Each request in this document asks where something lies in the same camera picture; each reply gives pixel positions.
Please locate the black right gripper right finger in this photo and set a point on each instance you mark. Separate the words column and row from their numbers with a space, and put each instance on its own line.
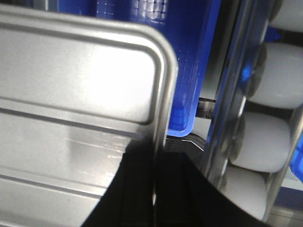
column 185, row 198

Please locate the blue bin below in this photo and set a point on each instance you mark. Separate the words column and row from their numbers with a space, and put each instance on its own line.
column 296, row 165
column 189, row 26

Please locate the right white roller track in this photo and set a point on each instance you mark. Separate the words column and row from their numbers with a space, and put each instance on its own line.
column 258, row 114

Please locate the blue bin below right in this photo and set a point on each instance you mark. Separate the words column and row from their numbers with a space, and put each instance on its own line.
column 296, row 165

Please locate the blue bin below centre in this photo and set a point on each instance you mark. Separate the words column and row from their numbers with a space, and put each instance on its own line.
column 189, row 26

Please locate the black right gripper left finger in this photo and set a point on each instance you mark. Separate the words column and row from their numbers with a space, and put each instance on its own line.
column 127, row 201

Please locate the ribbed silver metal tray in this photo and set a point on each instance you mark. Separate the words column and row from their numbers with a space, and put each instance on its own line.
column 76, row 93

